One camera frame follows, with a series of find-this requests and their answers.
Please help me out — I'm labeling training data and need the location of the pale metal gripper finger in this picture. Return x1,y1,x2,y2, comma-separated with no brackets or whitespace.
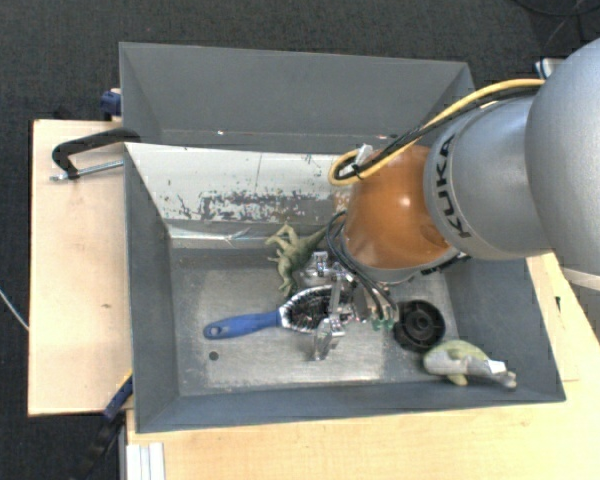
309,316,347,362
309,250,332,278

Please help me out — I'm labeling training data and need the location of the green toy dinosaur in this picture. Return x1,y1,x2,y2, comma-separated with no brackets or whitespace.
264,222,330,298

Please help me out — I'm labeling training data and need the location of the black ribbed round wheel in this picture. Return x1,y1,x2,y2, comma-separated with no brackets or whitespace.
392,298,448,355

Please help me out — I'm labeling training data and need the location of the pale green and white cloth toy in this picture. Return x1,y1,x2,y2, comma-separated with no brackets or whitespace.
422,338,519,392

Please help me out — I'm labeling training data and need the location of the grey metal bin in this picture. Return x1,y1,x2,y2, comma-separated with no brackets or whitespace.
118,41,567,435

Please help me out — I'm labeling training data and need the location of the pale wood board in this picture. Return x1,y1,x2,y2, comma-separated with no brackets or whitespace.
27,118,134,417

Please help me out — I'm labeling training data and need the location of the blue-handled metal strainer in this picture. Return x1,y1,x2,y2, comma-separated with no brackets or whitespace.
202,284,342,341

